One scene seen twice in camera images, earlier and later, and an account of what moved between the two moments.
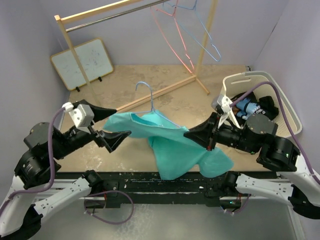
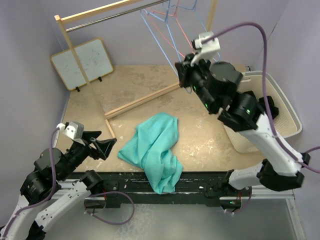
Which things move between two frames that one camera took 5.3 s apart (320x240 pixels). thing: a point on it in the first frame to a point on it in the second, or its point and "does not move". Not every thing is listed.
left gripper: x=111 y=139 to x=104 y=146
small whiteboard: x=93 y=58 does not move
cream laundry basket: x=264 y=84 does not move
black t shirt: x=267 y=106 does not move
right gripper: x=205 y=132 to x=185 y=73
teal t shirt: x=178 y=155 to x=151 y=148
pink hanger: x=173 y=14 to x=178 y=22
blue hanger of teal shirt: x=152 y=109 to x=166 y=21
